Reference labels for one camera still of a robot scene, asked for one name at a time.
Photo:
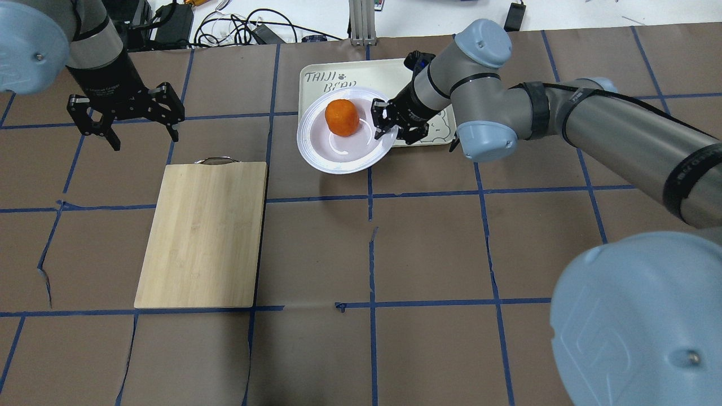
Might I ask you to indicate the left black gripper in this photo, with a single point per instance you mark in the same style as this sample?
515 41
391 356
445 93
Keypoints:
109 82

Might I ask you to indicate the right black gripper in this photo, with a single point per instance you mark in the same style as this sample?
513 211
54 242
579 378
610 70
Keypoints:
407 105

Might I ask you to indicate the orange fruit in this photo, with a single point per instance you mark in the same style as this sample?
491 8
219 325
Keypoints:
342 117

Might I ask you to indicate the white round plate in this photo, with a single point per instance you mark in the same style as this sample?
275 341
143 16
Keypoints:
330 152

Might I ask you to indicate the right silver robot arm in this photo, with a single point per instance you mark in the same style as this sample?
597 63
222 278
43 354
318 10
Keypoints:
466 256

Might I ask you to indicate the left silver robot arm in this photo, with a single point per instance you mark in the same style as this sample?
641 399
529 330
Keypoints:
39 38

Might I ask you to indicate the cream bear tray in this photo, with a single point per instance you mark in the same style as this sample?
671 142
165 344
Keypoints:
387 76

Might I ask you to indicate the black electronics box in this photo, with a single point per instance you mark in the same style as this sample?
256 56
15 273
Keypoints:
143 29

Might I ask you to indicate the bamboo cutting board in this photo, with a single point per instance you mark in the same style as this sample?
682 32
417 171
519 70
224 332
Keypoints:
203 247

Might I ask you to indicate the black power adapter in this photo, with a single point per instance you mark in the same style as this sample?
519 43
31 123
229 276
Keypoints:
263 35

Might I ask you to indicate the aluminium frame post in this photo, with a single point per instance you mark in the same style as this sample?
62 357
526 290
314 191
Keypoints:
362 23

